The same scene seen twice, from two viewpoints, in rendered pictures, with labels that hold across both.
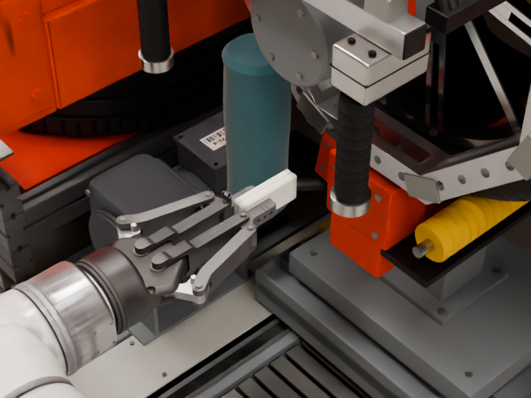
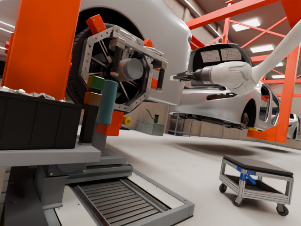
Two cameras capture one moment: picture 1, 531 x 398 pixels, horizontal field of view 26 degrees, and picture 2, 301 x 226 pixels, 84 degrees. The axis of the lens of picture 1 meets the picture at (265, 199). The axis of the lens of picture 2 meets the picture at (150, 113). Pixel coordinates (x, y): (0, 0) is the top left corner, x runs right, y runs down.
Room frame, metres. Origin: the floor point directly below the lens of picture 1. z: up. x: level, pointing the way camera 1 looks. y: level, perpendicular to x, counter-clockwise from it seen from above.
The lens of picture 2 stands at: (0.94, 1.01, 0.56)
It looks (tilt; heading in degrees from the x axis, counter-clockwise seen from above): 2 degrees up; 269
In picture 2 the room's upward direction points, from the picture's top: 10 degrees clockwise
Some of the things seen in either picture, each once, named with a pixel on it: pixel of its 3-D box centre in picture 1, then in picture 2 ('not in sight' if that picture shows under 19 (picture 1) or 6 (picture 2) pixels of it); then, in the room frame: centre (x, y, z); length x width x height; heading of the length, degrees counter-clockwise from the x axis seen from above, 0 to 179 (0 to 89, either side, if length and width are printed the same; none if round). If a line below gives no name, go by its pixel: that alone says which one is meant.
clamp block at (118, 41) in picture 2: not in sight; (117, 44); (1.18, 0.11, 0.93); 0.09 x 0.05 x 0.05; 131
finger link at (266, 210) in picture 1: (259, 223); not in sight; (0.79, 0.01, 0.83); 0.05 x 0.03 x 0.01; 131
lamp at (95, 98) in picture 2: not in sight; (92, 99); (1.12, 0.50, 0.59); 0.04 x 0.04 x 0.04; 41
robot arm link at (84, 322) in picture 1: (67, 316); (209, 75); (0.67, 0.17, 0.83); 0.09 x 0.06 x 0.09; 41
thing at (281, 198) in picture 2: not in sight; (251, 182); (-0.03, -0.42, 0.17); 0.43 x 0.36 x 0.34; 1
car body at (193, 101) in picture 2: not in sight; (237, 102); (-1.71, -4.09, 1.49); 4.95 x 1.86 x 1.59; 41
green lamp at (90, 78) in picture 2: not in sight; (95, 83); (1.12, 0.50, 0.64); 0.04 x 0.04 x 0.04; 41
